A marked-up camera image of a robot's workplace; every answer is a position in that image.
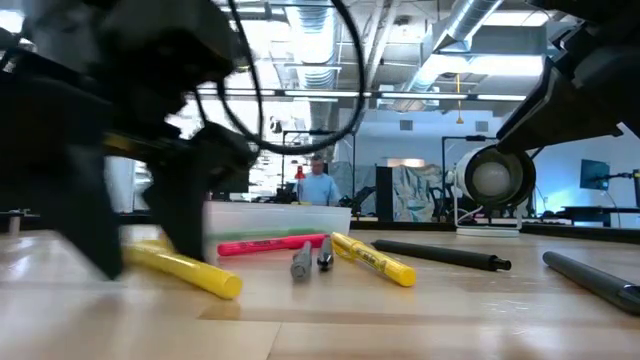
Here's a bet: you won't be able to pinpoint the black monitor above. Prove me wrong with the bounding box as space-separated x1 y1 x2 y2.
209 164 251 201

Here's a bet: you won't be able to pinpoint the long ceiling light strip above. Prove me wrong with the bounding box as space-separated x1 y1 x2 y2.
199 88 529 103

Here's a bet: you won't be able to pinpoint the clear supply box orange lid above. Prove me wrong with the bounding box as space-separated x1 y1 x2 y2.
202 200 353 246

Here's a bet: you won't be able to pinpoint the pink highlighter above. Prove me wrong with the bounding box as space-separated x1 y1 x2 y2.
216 232 330 258

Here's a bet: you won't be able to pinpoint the yellow highlighter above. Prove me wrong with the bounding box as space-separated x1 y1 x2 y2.
121 239 245 302
330 231 418 289

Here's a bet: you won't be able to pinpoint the white ceiling sensor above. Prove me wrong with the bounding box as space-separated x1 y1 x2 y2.
392 14 414 37

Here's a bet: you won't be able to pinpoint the dark grey pen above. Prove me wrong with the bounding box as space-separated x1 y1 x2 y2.
542 250 640 317

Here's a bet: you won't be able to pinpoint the teal and white tarp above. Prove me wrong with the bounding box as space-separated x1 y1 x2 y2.
392 164 446 222

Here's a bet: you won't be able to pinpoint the dark monitor on arm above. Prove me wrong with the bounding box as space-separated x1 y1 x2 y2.
579 158 611 191

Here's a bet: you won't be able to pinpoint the silver spiral air duct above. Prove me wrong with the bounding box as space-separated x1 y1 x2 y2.
287 0 342 132
399 0 506 96

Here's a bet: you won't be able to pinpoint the black upright panel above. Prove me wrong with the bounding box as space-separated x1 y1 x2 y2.
375 165 394 223

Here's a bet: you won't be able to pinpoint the white pillar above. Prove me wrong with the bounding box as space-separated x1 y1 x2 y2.
103 155 139 214

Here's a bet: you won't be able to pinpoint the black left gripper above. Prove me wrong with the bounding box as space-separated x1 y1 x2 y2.
0 0 259 262

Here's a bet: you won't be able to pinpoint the short black pen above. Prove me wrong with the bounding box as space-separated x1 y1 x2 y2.
316 236 335 273

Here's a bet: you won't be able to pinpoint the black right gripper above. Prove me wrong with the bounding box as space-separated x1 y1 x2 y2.
494 19 640 156

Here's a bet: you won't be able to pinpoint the yellow hanging cord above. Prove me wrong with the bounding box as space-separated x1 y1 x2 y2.
454 73 464 125

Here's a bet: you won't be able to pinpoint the long black pen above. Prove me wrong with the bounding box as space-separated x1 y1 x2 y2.
371 239 513 273

